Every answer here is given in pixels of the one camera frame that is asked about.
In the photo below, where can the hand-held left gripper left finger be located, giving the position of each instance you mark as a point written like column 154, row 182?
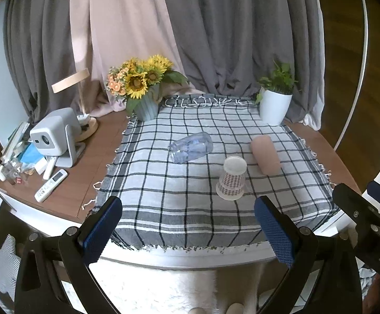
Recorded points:
column 102, row 229

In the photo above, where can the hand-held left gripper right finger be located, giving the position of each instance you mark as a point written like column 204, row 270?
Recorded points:
column 275, row 232

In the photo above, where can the person's right forearm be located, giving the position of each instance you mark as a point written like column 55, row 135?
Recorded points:
column 375, row 296

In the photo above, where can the patterned paper cup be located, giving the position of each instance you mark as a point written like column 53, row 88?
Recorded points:
column 231, row 180

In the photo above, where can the pink cup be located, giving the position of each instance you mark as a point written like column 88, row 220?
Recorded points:
column 266, row 155

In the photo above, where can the clear plastic cup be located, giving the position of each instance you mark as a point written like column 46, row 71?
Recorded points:
column 190, row 147

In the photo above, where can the checked tablecloth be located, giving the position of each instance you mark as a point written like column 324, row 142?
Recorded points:
column 177, row 202

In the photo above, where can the slim white remote control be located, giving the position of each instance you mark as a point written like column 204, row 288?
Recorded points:
column 50, row 168

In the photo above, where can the white fluffy rug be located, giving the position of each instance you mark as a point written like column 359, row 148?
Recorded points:
column 163, row 287

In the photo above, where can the striped star pillow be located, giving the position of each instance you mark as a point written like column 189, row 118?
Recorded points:
column 7, row 265

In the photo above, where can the blue packet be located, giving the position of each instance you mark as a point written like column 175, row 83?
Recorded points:
column 31, row 153

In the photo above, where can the grey projector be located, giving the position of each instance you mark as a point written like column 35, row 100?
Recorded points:
column 56, row 130

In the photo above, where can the white plant pot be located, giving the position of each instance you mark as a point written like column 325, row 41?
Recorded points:
column 275, row 108

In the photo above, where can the ribbed blue-green vase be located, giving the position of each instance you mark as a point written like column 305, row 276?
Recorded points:
column 148, row 106

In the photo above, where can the white curtain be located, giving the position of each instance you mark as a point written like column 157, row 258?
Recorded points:
column 319, row 72

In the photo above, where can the white hoop stand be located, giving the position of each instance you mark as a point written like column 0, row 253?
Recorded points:
column 363, row 55

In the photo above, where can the green potted plant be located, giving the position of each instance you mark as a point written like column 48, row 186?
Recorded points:
column 278, row 78

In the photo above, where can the wooden desk lamp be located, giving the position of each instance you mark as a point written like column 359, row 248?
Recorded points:
column 70, row 80

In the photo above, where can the sunflower bouquet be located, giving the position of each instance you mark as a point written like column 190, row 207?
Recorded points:
column 137, row 78

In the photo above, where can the grey curtain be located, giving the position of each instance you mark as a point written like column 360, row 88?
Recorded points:
column 235, row 29
column 42, row 45

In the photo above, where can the pink curtain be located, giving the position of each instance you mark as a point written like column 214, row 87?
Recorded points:
column 124, row 23

